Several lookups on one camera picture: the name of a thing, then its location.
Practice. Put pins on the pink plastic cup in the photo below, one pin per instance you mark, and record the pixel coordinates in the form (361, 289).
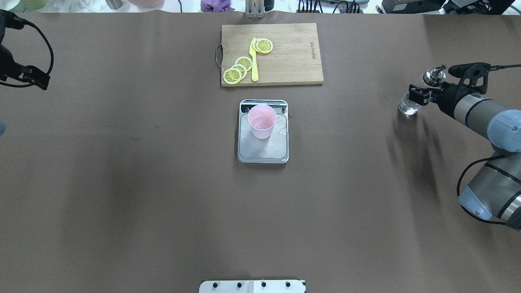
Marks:
(262, 119)

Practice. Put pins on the glass sauce bottle metal spout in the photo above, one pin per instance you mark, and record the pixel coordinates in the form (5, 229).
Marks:
(418, 93)

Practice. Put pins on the bamboo cutting board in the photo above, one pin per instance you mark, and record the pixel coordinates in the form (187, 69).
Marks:
(295, 58)

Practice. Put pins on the lemon slice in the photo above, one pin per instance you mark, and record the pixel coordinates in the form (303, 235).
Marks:
(242, 69)
(244, 61)
(263, 45)
(232, 76)

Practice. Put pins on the purple cloth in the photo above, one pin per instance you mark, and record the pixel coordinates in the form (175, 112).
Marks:
(216, 6)

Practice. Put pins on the yellow plastic knife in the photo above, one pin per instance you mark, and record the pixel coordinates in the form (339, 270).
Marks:
(254, 68)

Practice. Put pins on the aluminium frame post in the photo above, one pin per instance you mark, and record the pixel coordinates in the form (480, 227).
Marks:
(254, 9)

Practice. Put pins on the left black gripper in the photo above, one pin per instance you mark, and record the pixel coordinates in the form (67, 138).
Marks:
(4, 61)

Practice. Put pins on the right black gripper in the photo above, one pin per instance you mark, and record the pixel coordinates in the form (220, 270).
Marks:
(448, 101)

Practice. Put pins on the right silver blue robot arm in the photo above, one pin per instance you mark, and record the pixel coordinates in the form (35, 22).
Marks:
(493, 195)

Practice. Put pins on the silver kitchen scale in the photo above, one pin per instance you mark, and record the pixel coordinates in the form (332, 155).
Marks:
(272, 150)

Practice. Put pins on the white pedestal column base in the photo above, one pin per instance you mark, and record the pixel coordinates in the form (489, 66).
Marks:
(253, 286)

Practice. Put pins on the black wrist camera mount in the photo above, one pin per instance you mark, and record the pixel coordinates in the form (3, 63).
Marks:
(473, 77)
(9, 19)

